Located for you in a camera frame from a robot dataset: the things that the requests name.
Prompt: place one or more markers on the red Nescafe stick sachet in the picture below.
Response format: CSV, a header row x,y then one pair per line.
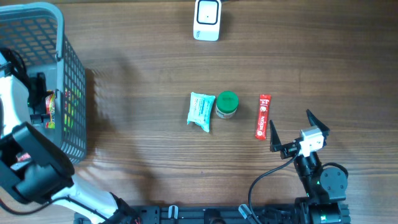
x,y
262,119

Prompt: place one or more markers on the green lid jar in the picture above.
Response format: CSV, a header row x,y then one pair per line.
x,y
226,104

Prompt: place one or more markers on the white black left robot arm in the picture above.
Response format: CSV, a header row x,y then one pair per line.
x,y
34,169

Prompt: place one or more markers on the colourful candy bag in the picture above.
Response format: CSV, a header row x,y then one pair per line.
x,y
50,109

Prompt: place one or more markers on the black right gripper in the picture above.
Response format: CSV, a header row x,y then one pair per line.
x,y
288,149

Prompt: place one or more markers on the black aluminium mounting rail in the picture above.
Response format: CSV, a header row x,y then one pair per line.
x,y
217,214

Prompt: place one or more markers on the white barcode scanner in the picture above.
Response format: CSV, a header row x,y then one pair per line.
x,y
207,19

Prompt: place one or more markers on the mint toilet wipes pack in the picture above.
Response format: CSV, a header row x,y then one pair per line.
x,y
200,110

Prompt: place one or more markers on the grey plastic mesh basket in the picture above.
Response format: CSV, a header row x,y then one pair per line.
x,y
36,32

